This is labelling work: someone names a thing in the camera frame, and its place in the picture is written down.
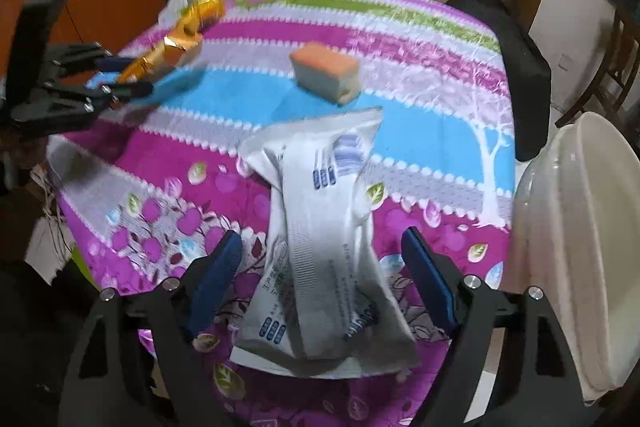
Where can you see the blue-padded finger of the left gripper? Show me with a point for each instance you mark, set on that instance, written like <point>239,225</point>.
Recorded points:
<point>73,58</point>

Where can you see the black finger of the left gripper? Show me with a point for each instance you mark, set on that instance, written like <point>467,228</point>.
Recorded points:
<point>100,96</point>

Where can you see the gold foil wrapper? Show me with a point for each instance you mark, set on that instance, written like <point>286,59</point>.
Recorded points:
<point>174,49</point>

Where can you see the white blue wet-wipes packet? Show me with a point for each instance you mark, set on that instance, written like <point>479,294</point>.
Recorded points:
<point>323,308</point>

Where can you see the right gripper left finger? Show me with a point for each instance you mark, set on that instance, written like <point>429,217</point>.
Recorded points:
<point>134,363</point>

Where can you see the yellow foil snack bag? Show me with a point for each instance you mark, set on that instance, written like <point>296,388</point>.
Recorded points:
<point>200,14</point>

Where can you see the white plastic bucket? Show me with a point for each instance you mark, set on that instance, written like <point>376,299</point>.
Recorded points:
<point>575,234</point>

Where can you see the beige orange sponge block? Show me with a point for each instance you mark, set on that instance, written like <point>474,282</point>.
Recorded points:
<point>330,75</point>

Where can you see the colourful striped tablecloth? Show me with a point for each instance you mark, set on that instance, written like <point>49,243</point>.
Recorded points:
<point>154,185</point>

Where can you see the dark wooden chair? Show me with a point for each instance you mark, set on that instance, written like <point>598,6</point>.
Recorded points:
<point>615,76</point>

